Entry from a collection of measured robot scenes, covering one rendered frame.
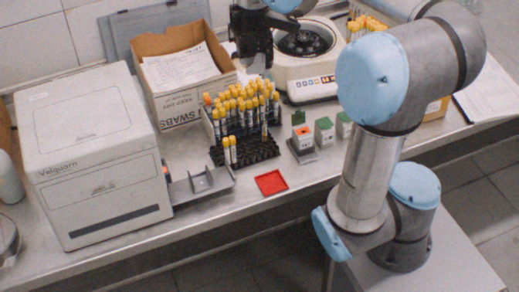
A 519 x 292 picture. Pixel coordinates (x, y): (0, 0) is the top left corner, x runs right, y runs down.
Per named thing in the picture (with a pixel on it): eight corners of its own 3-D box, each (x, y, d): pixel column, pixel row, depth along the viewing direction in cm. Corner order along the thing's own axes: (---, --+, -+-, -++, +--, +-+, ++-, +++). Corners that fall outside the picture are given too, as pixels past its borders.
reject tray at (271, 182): (264, 197, 142) (264, 195, 141) (253, 178, 146) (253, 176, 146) (289, 188, 144) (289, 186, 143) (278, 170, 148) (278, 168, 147)
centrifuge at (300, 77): (279, 110, 164) (279, 77, 155) (255, 51, 184) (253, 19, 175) (357, 96, 167) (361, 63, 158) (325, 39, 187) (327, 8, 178)
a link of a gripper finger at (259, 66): (243, 83, 134) (242, 52, 128) (266, 77, 136) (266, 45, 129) (249, 91, 132) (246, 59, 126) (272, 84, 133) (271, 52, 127)
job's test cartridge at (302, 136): (298, 155, 150) (299, 138, 145) (291, 143, 153) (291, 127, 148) (312, 151, 151) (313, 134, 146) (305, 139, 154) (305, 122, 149)
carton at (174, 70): (160, 135, 158) (150, 94, 147) (135, 76, 176) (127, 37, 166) (242, 110, 164) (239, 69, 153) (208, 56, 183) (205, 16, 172)
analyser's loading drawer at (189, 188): (158, 214, 137) (154, 201, 133) (150, 195, 141) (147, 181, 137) (236, 188, 142) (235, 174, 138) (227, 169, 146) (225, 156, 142)
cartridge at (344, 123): (342, 141, 155) (344, 123, 150) (334, 130, 158) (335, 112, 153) (354, 137, 156) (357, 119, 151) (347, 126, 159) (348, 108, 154)
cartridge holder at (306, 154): (300, 165, 149) (300, 156, 146) (286, 142, 155) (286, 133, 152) (318, 159, 150) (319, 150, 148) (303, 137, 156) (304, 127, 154)
